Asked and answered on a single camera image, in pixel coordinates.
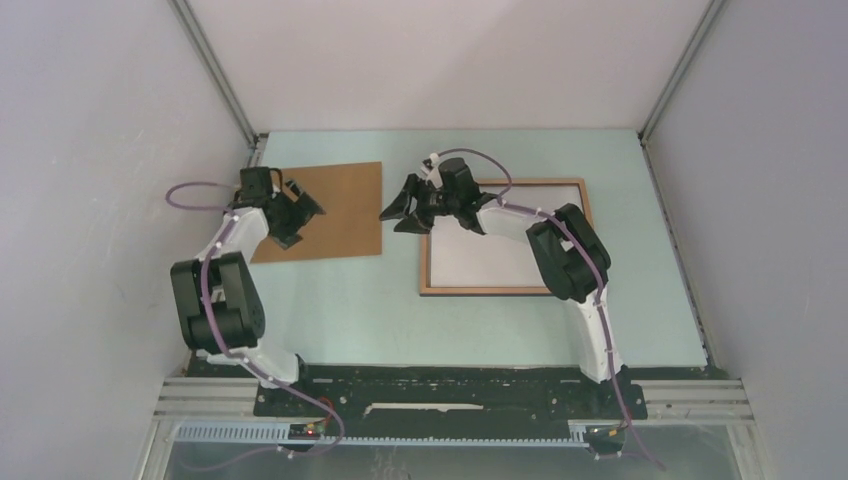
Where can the brown cardboard backing board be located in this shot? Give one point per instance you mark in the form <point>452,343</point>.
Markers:
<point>351,196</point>

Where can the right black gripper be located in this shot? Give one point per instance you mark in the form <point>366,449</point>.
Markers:
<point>419,222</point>

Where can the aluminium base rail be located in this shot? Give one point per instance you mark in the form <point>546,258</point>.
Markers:
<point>214,422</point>

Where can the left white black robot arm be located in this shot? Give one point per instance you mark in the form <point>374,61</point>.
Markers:
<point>219,309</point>

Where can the corner aluminium profile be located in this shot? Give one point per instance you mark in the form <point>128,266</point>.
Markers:
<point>204,49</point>
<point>694,44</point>

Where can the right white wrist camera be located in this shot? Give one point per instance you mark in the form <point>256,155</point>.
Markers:
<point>430,171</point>

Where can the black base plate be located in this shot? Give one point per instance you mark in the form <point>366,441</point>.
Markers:
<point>458,403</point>

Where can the wooden picture frame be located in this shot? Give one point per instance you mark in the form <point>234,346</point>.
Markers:
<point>490,290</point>

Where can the landscape photo print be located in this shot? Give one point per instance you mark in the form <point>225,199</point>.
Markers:
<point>490,258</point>

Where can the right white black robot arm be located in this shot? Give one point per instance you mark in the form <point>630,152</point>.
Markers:
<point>569,256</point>

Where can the left corner aluminium profile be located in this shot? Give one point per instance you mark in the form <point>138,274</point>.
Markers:
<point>204,49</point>

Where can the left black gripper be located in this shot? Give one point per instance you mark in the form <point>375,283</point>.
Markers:
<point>302,210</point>

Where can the right corner aluminium profile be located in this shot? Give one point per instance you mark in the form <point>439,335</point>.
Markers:
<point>694,44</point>

